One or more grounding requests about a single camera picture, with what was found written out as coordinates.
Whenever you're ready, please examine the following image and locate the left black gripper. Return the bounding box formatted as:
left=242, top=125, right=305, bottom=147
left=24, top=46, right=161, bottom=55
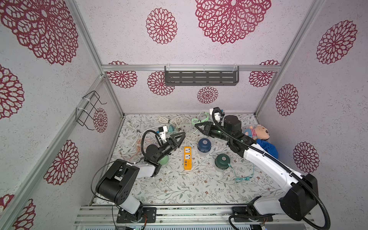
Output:
left=156, top=131, right=186, bottom=163

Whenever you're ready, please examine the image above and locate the light green USB cable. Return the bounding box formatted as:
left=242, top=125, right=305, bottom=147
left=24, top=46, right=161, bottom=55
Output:
left=191, top=111, right=210, bottom=133

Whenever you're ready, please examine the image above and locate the navy blue meat grinder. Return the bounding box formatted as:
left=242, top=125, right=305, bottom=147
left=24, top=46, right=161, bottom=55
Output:
left=197, top=138, right=212, bottom=153

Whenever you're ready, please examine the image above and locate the dark green meat grinder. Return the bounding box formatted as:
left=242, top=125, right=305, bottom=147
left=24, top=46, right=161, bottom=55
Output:
left=215, top=153, right=231, bottom=170

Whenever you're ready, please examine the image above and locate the teal USB cable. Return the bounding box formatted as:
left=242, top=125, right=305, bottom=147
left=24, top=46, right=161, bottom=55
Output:
left=228, top=163, right=256, bottom=183

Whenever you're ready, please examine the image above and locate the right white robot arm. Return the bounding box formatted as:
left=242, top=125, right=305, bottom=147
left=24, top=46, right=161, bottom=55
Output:
left=196, top=108, right=331, bottom=230

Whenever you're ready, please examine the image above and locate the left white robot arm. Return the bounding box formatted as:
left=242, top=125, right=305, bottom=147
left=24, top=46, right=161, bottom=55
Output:
left=94, top=127, right=186, bottom=216

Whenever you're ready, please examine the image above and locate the light green meat grinder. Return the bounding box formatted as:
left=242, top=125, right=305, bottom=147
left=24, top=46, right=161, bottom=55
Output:
left=158, top=155, right=169, bottom=165

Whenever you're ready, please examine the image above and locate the orange power strip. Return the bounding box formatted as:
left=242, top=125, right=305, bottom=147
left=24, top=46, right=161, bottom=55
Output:
left=184, top=146, right=192, bottom=171

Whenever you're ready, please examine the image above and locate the pig plush toy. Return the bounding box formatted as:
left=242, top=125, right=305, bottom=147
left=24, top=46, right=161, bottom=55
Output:
left=243, top=125, right=270, bottom=140

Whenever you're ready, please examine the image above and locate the blue cloth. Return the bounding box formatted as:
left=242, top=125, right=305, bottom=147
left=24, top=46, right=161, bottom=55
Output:
left=257, top=139, right=278, bottom=159

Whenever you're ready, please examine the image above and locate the white coiled cord bundle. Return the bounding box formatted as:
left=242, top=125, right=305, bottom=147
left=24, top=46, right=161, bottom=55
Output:
left=126, top=115, right=199, bottom=146

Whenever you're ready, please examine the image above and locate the orange thin cable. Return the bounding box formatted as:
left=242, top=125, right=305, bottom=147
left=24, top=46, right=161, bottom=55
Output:
left=120, top=137, right=147, bottom=163

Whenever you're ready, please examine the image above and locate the grey wall shelf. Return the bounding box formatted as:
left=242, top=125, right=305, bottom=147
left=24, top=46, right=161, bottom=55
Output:
left=164, top=66, right=240, bottom=86

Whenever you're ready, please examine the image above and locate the black wire rack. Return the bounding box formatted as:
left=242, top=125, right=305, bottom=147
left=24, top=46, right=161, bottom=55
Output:
left=75, top=91, right=107, bottom=131

